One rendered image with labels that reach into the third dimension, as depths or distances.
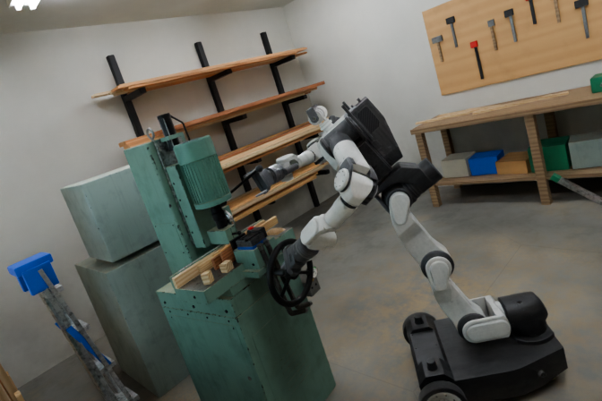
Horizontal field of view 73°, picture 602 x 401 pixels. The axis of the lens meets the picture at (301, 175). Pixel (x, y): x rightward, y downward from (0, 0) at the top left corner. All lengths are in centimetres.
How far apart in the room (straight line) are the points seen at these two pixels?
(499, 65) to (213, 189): 333
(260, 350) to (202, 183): 78
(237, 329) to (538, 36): 360
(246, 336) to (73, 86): 303
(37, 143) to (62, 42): 94
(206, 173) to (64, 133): 247
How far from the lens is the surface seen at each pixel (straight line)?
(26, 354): 422
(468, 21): 458
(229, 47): 518
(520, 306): 216
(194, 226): 203
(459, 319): 212
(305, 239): 146
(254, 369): 198
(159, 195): 208
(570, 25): 435
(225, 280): 179
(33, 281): 232
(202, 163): 185
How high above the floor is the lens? 152
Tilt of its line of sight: 11 degrees down
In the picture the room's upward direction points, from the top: 18 degrees counter-clockwise
